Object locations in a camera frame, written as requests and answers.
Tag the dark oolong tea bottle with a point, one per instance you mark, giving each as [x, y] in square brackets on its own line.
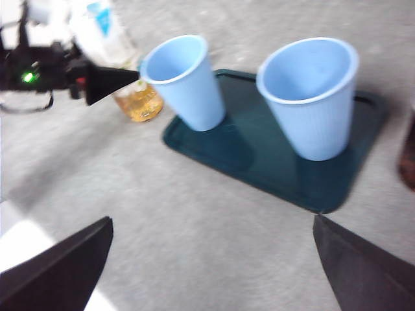
[409, 155]

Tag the grey felt table mat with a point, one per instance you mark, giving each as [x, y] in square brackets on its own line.
[194, 226]

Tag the dark teal rectangular tray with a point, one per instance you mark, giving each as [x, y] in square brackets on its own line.
[259, 155]

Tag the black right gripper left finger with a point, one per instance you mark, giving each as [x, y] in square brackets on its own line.
[61, 272]

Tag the pale tea bottle white label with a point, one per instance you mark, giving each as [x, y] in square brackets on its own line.
[107, 42]

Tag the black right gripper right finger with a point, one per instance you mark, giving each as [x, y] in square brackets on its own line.
[373, 275]

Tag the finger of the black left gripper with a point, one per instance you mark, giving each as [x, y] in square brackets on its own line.
[107, 82]

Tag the blue ribbed plastic cup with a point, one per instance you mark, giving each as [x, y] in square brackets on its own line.
[317, 123]
[191, 94]

